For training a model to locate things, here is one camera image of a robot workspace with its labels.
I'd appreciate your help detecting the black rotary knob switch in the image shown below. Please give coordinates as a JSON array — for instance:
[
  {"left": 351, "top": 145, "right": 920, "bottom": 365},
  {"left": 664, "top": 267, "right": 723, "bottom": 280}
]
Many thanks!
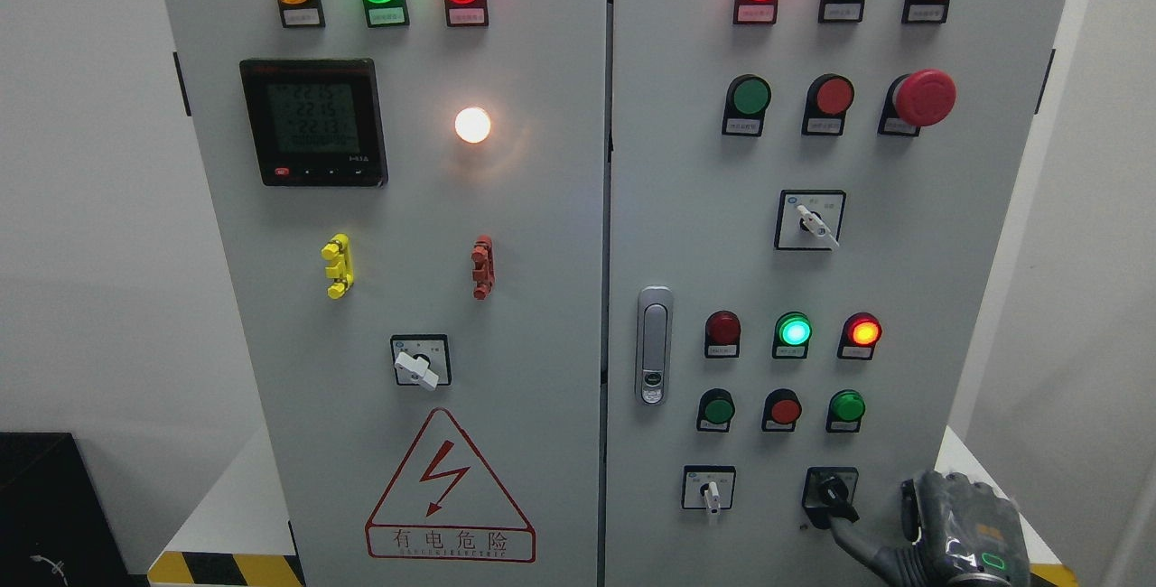
[{"left": 801, "top": 467, "right": 859, "bottom": 530}]

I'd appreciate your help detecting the grey electrical cabinet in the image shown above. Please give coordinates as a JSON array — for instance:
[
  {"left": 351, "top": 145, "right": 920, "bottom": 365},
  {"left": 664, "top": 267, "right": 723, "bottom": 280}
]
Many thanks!
[{"left": 165, "top": 0, "right": 1065, "bottom": 586}]

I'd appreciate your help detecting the red terminal connector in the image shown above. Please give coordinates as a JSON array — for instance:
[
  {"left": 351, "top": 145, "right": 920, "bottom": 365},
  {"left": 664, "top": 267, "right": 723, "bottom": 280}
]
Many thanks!
[{"left": 470, "top": 236, "right": 496, "bottom": 302}]

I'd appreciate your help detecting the dark red lamp left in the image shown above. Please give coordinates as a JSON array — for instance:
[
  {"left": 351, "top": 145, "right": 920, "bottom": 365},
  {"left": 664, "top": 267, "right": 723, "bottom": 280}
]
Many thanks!
[{"left": 704, "top": 310, "right": 741, "bottom": 359}]

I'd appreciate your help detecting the white glowing lamp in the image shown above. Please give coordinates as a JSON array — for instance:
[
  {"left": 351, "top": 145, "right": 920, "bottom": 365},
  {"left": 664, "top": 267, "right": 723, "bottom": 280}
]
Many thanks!
[{"left": 453, "top": 106, "right": 492, "bottom": 144}]

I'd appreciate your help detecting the green push button lower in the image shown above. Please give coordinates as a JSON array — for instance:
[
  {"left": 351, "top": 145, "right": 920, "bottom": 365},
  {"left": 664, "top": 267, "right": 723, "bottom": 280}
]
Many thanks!
[{"left": 696, "top": 387, "right": 736, "bottom": 433}]

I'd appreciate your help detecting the green push button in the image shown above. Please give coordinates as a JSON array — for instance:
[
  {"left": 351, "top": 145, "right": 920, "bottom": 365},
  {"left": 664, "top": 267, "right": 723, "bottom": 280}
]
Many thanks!
[
  {"left": 696, "top": 387, "right": 736, "bottom": 433},
  {"left": 720, "top": 74, "right": 772, "bottom": 138}
]

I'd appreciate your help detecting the green lit lamp middle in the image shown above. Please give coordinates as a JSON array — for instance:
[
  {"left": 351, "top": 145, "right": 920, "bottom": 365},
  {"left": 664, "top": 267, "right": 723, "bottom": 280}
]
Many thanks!
[{"left": 772, "top": 311, "right": 812, "bottom": 359}]

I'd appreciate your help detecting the green push button upper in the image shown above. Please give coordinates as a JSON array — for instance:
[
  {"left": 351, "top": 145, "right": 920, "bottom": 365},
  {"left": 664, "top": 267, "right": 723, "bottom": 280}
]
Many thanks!
[{"left": 720, "top": 74, "right": 772, "bottom": 138}]

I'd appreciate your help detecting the yellow terminal connector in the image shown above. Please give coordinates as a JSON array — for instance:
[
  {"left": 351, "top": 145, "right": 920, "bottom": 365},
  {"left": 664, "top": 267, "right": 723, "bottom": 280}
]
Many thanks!
[{"left": 321, "top": 233, "right": 355, "bottom": 300}]

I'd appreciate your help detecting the red push button lower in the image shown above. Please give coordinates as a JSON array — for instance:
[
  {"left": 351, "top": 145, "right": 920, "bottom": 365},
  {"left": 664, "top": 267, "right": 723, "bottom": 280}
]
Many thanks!
[{"left": 762, "top": 388, "right": 802, "bottom": 433}]

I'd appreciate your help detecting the red push button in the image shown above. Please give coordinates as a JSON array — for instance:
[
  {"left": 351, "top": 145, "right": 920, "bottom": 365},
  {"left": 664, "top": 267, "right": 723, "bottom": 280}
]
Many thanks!
[
  {"left": 762, "top": 388, "right": 802, "bottom": 433},
  {"left": 800, "top": 73, "right": 854, "bottom": 138}
]

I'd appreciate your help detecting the red electric hazard sign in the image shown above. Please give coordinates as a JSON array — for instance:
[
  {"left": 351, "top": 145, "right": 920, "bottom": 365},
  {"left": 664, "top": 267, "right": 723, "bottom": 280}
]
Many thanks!
[{"left": 365, "top": 407, "right": 536, "bottom": 564}]

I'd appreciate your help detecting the black digital power meter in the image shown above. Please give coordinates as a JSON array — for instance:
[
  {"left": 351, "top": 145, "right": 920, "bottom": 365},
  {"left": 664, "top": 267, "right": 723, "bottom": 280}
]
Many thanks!
[{"left": 239, "top": 59, "right": 388, "bottom": 187}]

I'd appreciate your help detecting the red push button upper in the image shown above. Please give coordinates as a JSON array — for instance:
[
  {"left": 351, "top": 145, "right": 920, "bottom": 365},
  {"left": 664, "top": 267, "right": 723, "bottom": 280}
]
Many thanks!
[{"left": 800, "top": 73, "right": 854, "bottom": 138}]

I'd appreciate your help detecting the green illuminated button lower right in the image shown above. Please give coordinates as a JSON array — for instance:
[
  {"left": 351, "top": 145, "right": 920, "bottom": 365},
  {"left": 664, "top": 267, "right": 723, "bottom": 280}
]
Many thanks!
[{"left": 825, "top": 389, "right": 866, "bottom": 433}]

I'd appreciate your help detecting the red emergency stop button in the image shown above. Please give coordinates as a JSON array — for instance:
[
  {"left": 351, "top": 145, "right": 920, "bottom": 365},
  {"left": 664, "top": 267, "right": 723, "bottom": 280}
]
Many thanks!
[{"left": 879, "top": 69, "right": 957, "bottom": 138}]

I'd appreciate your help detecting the white platform with hazard stripes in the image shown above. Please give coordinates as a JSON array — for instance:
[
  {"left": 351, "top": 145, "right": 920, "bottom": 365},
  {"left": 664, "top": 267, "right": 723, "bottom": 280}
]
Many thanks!
[{"left": 147, "top": 424, "right": 1079, "bottom": 587}]

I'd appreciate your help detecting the black box bottom left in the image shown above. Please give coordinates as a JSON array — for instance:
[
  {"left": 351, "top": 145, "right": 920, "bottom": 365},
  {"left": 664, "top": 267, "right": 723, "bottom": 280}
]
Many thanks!
[{"left": 1, "top": 433, "right": 133, "bottom": 586}]

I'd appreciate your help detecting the silver door handle lock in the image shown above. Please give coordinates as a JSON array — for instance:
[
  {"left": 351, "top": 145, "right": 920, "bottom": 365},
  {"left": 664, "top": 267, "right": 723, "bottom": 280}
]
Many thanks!
[{"left": 636, "top": 285, "right": 673, "bottom": 404}]

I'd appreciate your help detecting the white selector switch left door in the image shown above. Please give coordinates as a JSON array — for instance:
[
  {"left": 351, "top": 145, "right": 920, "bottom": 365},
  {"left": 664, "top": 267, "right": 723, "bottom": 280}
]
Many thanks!
[{"left": 390, "top": 333, "right": 452, "bottom": 391}]

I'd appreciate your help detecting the white selector switch upper right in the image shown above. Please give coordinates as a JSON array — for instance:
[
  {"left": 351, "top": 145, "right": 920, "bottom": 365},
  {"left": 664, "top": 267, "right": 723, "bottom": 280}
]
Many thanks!
[{"left": 775, "top": 191, "right": 846, "bottom": 251}]

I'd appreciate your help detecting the small white selector switch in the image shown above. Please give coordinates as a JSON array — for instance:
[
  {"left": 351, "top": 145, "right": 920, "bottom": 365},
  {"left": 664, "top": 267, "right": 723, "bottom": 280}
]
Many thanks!
[{"left": 681, "top": 465, "right": 738, "bottom": 526}]

